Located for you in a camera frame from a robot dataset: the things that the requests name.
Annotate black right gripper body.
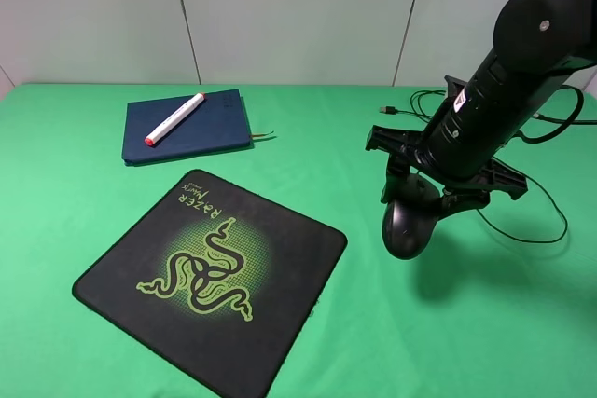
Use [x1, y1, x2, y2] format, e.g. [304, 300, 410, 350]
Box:
[366, 126, 528, 200]

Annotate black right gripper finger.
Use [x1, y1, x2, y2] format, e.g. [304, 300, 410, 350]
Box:
[382, 155, 412, 204]
[431, 188, 490, 221]

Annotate black computer mouse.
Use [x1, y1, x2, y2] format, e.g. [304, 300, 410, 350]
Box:
[382, 173, 437, 260]

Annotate white marker pen orange caps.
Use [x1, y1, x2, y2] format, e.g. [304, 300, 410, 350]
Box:
[144, 92, 205, 146]

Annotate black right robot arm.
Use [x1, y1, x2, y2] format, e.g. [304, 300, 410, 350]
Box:
[366, 0, 596, 224]

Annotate blue hardcover notebook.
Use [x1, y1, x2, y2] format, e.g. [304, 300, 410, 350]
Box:
[121, 89, 273, 166]

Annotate black green logo mouse pad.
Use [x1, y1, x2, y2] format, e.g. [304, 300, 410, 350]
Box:
[72, 170, 347, 397]

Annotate green table cloth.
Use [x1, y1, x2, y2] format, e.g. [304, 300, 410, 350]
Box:
[1, 85, 596, 397]

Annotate black mouse usb cable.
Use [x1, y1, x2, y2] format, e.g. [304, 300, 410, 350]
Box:
[378, 89, 569, 244]

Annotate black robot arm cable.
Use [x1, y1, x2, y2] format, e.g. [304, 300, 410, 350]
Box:
[515, 84, 597, 144]

